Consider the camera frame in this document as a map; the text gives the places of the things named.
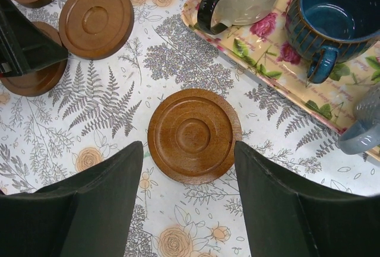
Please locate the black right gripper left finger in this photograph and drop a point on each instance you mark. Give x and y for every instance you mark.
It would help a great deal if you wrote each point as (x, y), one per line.
(87, 214)

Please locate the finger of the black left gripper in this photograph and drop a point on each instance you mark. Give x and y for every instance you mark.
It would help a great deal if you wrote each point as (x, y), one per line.
(25, 48)

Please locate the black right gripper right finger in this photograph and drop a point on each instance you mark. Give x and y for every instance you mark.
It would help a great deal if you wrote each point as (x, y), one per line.
(288, 215)

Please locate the floral tablecloth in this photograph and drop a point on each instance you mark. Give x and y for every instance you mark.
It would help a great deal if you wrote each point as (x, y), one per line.
(99, 107)

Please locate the grey-blue small mug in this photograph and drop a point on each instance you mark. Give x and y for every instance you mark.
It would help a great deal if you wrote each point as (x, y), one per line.
(363, 135)

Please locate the floral serving tray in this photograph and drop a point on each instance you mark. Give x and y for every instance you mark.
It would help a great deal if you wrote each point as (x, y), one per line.
(263, 50)

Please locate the dark blue glazed mug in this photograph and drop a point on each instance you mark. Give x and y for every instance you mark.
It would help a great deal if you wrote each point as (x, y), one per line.
(329, 32)

